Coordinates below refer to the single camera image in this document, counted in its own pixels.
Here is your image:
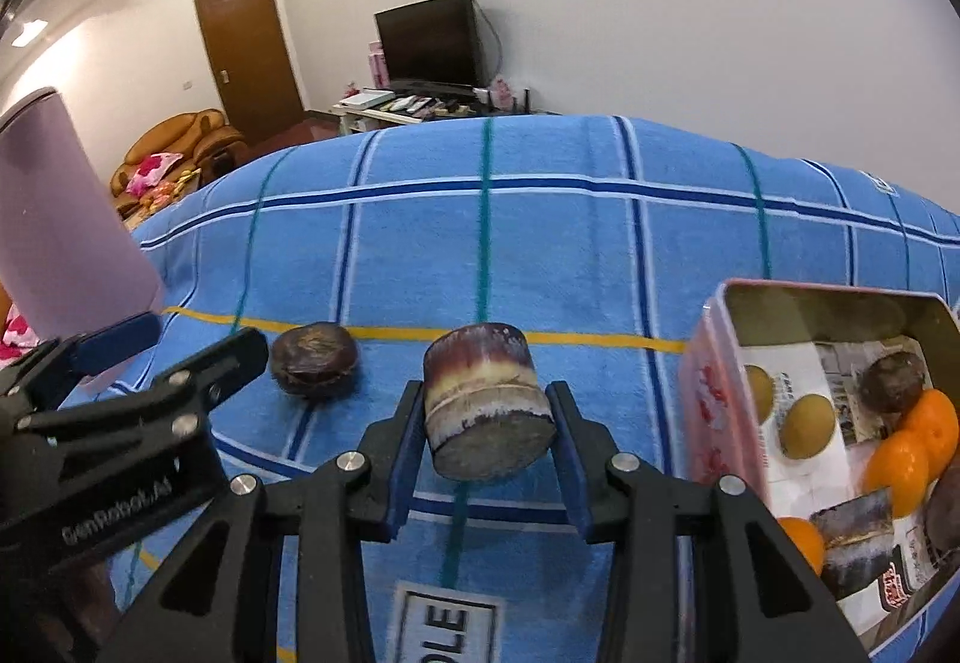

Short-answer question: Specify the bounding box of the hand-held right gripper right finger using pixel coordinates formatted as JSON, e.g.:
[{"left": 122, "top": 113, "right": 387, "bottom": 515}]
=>
[{"left": 545, "top": 379, "right": 875, "bottom": 663}]

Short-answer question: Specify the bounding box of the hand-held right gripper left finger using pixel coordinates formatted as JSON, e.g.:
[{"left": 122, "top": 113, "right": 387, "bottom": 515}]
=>
[{"left": 97, "top": 379, "right": 427, "bottom": 663}]

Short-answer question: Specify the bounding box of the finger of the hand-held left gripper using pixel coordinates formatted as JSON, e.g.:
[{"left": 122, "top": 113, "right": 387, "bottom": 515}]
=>
[
  {"left": 17, "top": 327, "right": 270, "bottom": 444},
  {"left": 17, "top": 312, "right": 164, "bottom": 410}
]

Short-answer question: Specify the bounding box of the purple sugarcane piece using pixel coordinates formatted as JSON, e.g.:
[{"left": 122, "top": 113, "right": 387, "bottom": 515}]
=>
[
  {"left": 422, "top": 323, "right": 557, "bottom": 482},
  {"left": 810, "top": 489, "right": 901, "bottom": 604}
]

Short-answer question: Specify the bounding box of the purple cylindrical container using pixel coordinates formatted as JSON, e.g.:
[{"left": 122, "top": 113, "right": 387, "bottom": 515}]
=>
[{"left": 0, "top": 87, "right": 166, "bottom": 343}]

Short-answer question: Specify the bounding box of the pink tin box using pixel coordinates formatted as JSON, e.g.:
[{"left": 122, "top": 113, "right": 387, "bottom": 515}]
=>
[{"left": 679, "top": 280, "right": 960, "bottom": 653}]

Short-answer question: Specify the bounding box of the dark brown passion fruit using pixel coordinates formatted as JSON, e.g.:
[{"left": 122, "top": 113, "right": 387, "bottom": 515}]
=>
[
  {"left": 270, "top": 322, "right": 359, "bottom": 399},
  {"left": 857, "top": 352, "right": 931, "bottom": 415}
]

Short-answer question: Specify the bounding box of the pink floral cushion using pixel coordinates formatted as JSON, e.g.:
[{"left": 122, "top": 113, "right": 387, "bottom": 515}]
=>
[{"left": 126, "top": 151, "right": 183, "bottom": 197}]

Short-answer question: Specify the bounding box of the orange leather sofa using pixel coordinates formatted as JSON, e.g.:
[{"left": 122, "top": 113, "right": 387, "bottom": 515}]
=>
[{"left": 110, "top": 108, "right": 250, "bottom": 218}]

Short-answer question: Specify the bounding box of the orange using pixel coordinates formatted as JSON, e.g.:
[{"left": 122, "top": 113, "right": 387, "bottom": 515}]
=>
[
  {"left": 900, "top": 389, "right": 960, "bottom": 480},
  {"left": 861, "top": 429, "right": 931, "bottom": 518},
  {"left": 776, "top": 517, "right": 826, "bottom": 575}
]

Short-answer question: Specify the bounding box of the blue plaid blanket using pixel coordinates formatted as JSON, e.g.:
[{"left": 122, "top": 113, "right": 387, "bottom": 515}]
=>
[{"left": 56, "top": 114, "right": 960, "bottom": 663}]

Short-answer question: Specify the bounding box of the printed paper liner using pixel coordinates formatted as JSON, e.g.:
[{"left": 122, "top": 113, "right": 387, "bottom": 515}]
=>
[{"left": 739, "top": 333, "right": 940, "bottom": 634}]

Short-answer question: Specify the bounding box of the white television stand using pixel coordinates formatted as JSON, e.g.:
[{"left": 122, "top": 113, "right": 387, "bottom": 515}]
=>
[{"left": 330, "top": 84, "right": 560, "bottom": 140}]

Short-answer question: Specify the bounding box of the brown wooden door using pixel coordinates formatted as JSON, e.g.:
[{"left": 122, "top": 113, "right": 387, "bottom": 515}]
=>
[{"left": 193, "top": 0, "right": 306, "bottom": 143}]

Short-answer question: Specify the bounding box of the black television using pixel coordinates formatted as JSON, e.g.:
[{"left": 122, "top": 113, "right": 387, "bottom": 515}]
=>
[{"left": 374, "top": 0, "right": 481, "bottom": 88}]

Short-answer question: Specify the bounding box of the black television cable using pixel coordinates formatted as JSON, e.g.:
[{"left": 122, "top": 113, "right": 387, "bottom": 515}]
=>
[{"left": 478, "top": 1, "right": 505, "bottom": 88}]

